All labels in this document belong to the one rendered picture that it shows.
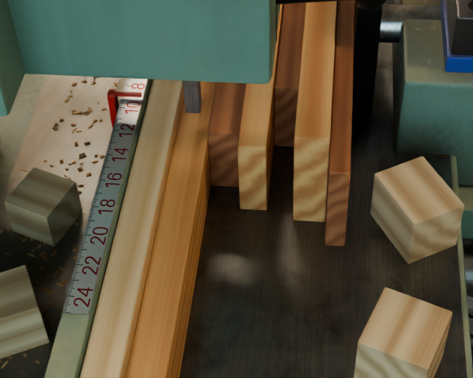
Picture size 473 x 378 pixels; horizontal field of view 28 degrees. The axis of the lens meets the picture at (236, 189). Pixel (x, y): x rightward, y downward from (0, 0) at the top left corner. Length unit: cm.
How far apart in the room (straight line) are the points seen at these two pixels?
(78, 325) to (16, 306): 16
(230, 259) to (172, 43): 14
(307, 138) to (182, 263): 10
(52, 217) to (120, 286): 21
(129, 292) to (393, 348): 13
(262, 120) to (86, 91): 30
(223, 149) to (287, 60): 8
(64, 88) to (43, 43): 32
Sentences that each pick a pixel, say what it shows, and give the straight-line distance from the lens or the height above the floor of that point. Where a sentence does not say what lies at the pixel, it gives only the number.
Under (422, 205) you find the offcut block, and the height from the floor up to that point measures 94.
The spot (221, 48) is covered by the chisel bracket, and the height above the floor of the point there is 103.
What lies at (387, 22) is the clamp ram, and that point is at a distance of 63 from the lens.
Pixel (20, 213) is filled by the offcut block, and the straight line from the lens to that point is 70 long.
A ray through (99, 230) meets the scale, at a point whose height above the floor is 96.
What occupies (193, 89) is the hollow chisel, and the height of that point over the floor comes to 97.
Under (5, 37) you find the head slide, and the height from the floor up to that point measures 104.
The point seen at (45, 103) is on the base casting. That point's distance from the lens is 82.
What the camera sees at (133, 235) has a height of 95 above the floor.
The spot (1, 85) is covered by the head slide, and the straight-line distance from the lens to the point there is 50.
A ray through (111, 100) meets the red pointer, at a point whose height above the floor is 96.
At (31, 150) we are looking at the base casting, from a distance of 78.
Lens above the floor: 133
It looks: 47 degrees down
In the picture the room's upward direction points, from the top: 3 degrees counter-clockwise
